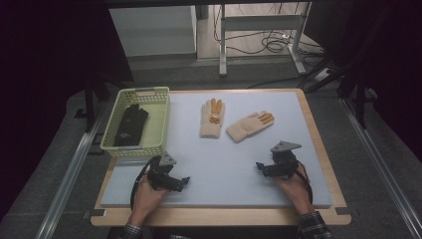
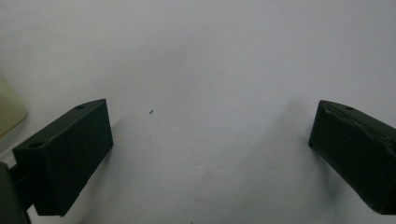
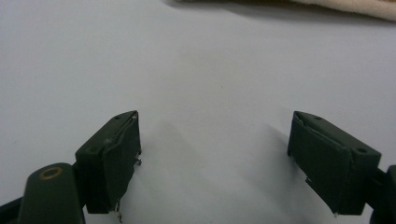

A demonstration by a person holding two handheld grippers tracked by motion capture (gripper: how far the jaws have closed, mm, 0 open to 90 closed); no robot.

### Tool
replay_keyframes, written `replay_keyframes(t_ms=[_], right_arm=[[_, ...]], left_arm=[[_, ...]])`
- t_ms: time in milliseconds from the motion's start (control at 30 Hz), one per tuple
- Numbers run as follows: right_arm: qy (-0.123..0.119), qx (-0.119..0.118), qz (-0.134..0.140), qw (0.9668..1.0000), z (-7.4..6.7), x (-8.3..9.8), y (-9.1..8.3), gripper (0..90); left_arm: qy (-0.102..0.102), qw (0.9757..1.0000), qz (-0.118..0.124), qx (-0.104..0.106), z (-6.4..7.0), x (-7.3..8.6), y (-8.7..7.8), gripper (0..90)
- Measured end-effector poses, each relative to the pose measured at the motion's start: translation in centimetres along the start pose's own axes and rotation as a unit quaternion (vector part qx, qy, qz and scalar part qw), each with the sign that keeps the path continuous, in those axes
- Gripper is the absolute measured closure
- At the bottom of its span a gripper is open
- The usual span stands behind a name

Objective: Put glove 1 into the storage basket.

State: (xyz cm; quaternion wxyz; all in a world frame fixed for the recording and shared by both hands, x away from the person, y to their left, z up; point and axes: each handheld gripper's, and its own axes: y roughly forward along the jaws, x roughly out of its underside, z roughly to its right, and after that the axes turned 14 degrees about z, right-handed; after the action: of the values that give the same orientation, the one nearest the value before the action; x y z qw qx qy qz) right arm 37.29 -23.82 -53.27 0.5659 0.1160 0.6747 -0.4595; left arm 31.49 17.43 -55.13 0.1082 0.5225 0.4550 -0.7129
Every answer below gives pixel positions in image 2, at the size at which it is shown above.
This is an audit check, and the pale yellow container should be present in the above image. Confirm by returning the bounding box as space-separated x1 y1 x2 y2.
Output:
0 74 28 138

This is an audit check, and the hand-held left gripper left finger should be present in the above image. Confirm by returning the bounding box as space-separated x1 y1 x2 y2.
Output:
11 98 114 217

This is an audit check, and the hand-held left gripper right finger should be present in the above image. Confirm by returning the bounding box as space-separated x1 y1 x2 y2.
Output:
308 99 396 216

